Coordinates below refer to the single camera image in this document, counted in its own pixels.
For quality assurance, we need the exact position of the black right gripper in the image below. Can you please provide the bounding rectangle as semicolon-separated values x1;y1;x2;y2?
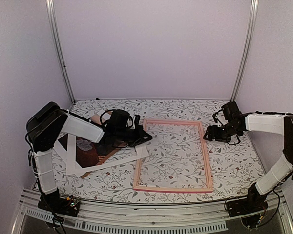
203;122;240;143

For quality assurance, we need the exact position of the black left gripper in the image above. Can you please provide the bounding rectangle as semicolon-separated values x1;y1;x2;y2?
115;125;152;147

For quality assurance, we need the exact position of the pink wooden picture frame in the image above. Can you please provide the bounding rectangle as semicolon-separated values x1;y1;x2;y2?
132;118;213;194

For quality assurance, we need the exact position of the white mat board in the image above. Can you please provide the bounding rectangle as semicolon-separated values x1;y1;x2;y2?
66;134;149;177

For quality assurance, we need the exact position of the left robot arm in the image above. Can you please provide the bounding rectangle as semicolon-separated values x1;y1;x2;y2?
25;102;152;212

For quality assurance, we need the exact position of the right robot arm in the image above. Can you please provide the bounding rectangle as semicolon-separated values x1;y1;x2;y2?
204;101;293;216

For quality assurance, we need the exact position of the photo print with white border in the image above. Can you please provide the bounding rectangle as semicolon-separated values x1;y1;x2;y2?
54;134;114;168

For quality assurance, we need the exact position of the brown backing board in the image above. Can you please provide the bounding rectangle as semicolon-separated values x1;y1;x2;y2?
81;149;119;179

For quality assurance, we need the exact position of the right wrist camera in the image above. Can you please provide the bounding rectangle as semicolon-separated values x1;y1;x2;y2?
212;112;224;127

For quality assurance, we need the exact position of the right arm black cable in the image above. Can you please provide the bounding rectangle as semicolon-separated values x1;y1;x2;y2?
228;134;241;147

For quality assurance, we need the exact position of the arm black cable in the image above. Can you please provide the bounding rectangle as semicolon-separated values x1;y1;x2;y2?
228;134;241;147
99;109;135;130

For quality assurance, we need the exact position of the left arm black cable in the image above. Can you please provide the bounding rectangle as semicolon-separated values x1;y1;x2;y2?
99;109;135;130

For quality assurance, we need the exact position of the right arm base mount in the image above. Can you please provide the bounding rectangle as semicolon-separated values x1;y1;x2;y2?
224;198;268;217

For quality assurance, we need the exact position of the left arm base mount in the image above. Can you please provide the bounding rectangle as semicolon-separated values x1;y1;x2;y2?
38;194;80;217

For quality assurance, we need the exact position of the right aluminium corner post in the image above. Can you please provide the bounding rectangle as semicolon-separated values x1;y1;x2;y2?
230;0;259;101

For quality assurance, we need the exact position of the aluminium corner post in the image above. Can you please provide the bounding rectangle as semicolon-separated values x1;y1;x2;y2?
230;0;259;101
45;0;76;104

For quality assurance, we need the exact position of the left aluminium corner post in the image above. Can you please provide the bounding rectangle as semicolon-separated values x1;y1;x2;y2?
45;0;76;104

